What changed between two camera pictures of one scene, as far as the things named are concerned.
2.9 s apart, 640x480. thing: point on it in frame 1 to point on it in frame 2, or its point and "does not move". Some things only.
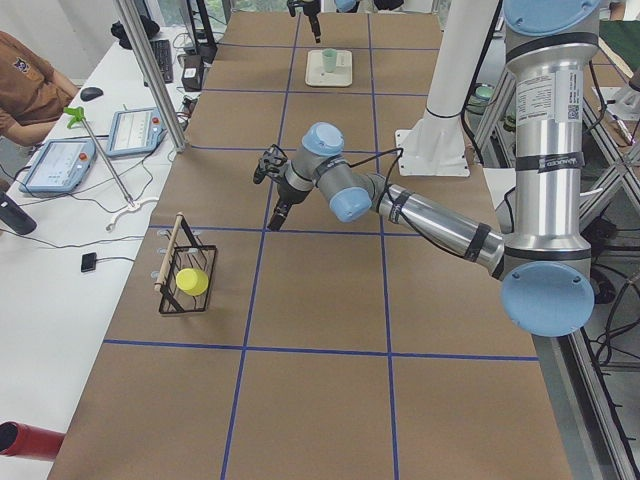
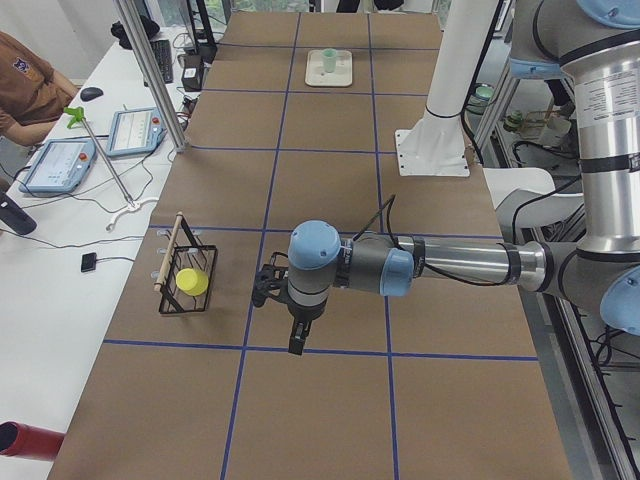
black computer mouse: (90, 93) does not move
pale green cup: (330, 59) does not move
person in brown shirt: (31, 92) does not move
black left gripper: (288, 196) to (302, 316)
